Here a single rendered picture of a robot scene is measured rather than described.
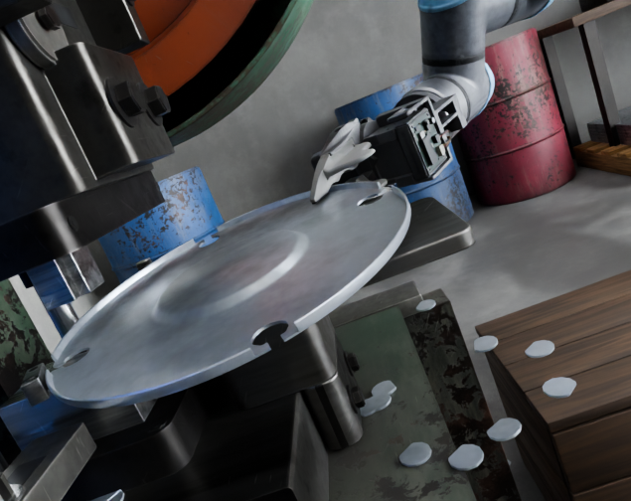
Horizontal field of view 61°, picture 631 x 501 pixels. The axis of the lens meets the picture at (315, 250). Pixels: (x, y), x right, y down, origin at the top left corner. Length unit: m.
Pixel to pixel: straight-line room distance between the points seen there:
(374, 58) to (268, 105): 0.75
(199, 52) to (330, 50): 3.00
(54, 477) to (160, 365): 0.09
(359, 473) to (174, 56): 0.56
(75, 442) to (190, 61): 0.51
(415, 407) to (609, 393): 0.52
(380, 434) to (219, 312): 0.16
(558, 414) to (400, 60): 3.09
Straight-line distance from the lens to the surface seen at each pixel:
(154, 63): 0.76
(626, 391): 0.93
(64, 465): 0.38
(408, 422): 0.43
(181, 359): 0.33
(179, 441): 0.38
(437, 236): 0.36
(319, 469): 0.39
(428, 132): 0.55
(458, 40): 0.68
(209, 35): 0.75
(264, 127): 3.72
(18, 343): 0.70
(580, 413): 0.90
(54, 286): 0.44
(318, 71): 3.71
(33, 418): 0.43
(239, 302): 0.36
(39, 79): 0.38
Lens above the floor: 0.88
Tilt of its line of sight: 13 degrees down
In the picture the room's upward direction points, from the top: 22 degrees counter-clockwise
